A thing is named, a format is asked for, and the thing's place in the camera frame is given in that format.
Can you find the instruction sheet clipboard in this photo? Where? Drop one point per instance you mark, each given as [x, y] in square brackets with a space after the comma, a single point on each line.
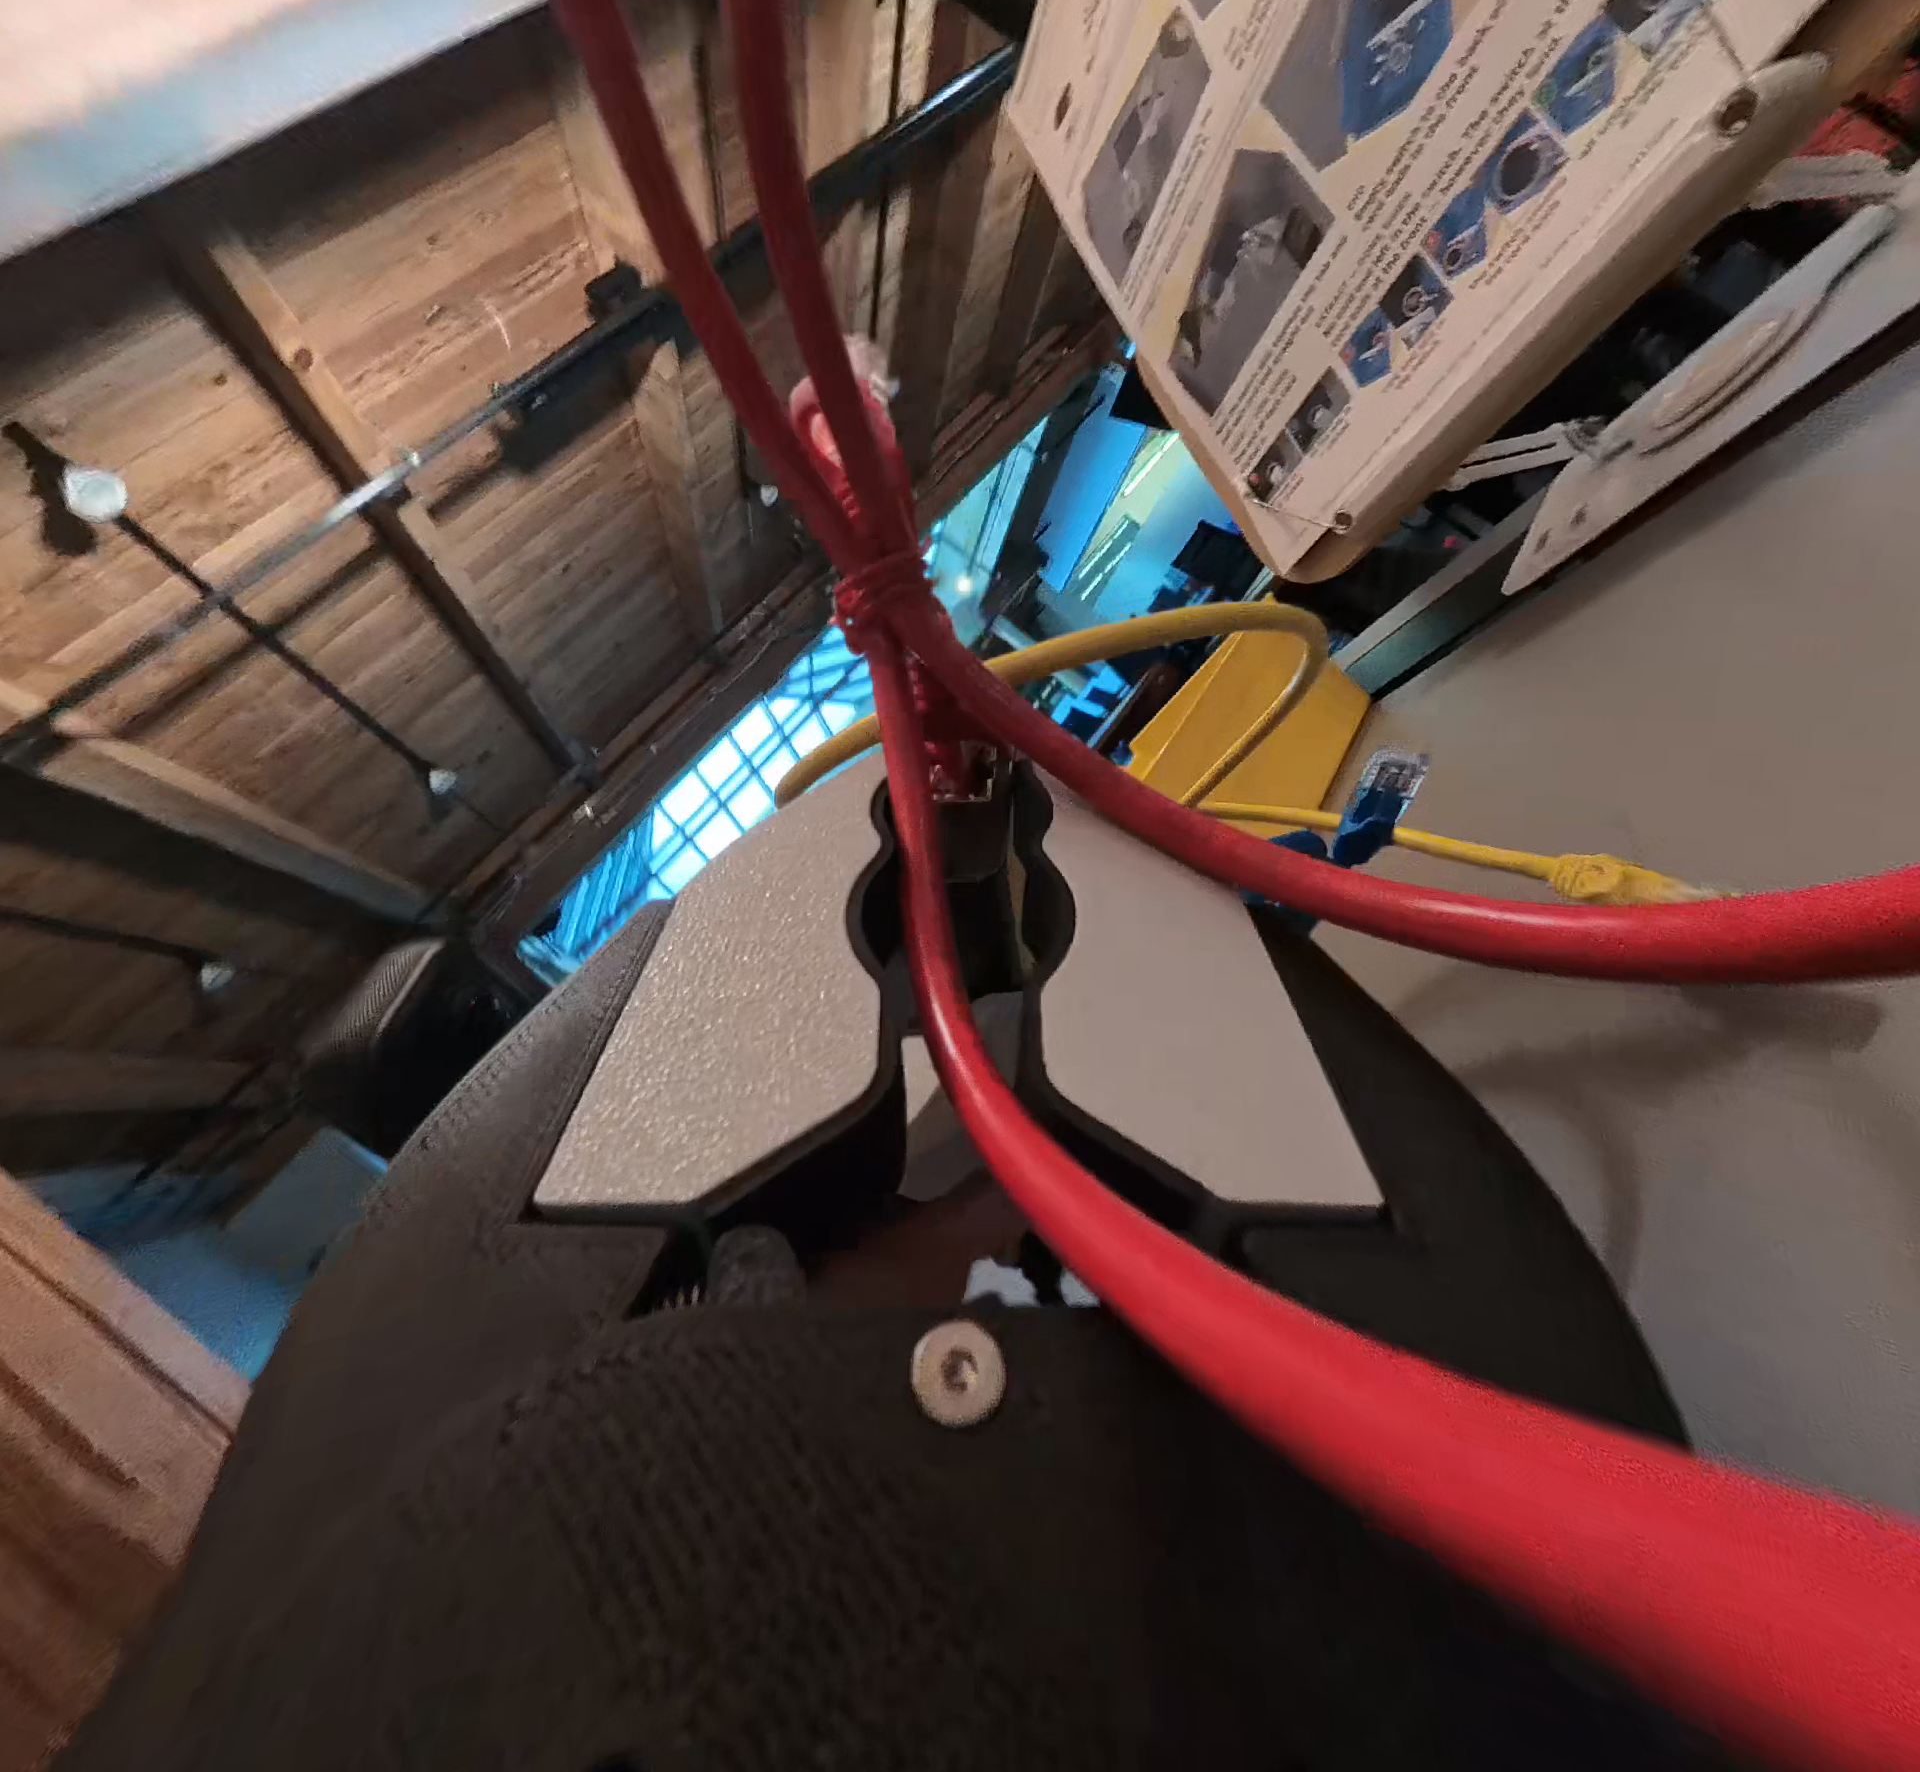
[1350, 151]

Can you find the white clipboard stand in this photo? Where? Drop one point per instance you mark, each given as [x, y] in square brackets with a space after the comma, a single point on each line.
[1710, 393]

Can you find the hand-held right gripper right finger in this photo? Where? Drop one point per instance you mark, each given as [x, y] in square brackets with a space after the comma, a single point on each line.
[1200, 1051]

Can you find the black ethernet splitter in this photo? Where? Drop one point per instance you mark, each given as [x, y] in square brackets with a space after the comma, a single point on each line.
[998, 903]

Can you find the ceiling light bulb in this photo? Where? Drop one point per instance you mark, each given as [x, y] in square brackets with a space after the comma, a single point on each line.
[94, 495]

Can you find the black ceiling pipe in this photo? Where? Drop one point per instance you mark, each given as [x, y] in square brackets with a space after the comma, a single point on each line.
[539, 415]

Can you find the yellow storage bin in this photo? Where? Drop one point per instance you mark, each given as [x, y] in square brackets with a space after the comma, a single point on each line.
[1276, 722]

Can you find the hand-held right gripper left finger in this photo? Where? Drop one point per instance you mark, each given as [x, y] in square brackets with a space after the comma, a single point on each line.
[722, 1051]

